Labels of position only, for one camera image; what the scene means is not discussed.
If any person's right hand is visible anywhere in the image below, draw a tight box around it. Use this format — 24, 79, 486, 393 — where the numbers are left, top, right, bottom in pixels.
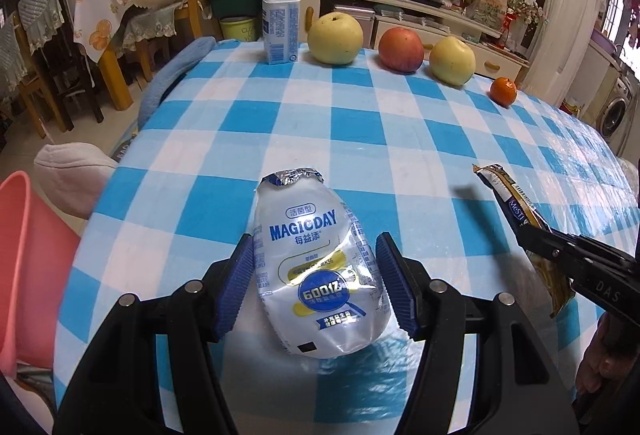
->
575, 317, 626, 405

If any washing machine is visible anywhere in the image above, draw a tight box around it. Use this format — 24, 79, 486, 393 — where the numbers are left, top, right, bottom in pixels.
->
595, 75, 636, 141

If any green plastic tub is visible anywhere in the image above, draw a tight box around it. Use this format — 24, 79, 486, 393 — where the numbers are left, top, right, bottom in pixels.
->
207, 0, 264, 21

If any orange print table cloth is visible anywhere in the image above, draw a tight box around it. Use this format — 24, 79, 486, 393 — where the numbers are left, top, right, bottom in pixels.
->
74, 0, 126, 63

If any mandarin orange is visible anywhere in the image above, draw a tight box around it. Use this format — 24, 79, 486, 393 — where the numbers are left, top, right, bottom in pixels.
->
489, 76, 517, 107

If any grey white cushion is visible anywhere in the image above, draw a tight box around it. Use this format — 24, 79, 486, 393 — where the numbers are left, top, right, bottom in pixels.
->
34, 144, 118, 221

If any red bottle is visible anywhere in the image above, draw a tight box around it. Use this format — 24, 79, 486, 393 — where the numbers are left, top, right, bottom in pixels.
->
502, 8, 516, 48

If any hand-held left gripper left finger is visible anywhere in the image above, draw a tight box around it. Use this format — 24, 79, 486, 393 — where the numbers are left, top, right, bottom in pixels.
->
52, 232, 256, 435

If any Magicday yogurt drink bottle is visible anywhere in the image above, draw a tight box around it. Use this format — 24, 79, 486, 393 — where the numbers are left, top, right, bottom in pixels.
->
252, 168, 393, 358

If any blue chair cushion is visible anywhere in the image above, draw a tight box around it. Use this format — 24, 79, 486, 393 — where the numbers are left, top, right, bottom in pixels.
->
137, 36, 217, 126

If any large yellow pear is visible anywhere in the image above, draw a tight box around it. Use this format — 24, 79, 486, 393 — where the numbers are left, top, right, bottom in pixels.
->
306, 12, 364, 66

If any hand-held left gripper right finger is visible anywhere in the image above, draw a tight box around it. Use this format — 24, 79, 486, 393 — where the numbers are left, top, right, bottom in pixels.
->
375, 231, 581, 435

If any gold black wrapper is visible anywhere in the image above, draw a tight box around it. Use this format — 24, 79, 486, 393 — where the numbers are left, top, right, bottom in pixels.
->
472, 164, 577, 318

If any small yellow pear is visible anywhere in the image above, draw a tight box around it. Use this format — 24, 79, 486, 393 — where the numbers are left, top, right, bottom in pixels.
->
429, 36, 476, 87

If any white blue milk bottle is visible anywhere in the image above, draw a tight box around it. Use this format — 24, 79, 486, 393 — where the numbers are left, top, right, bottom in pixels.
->
261, 0, 301, 66

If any green plastic bucket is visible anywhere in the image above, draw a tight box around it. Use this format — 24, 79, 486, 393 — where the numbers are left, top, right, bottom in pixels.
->
219, 16, 258, 42

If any blue checked tablecloth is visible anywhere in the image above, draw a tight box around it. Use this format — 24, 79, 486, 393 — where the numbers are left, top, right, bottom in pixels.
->
52, 36, 640, 435

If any lace cloth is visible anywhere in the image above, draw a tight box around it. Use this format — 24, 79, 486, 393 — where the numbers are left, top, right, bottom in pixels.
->
122, 2, 178, 51

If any pink plastic bin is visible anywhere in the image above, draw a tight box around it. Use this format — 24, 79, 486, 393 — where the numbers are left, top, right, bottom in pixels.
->
0, 171, 81, 378

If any red apple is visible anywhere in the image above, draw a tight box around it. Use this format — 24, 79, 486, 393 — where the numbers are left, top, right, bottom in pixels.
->
378, 26, 425, 74

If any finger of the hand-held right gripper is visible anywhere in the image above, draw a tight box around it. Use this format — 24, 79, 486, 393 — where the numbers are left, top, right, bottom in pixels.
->
514, 221, 581, 266
550, 229, 636, 262

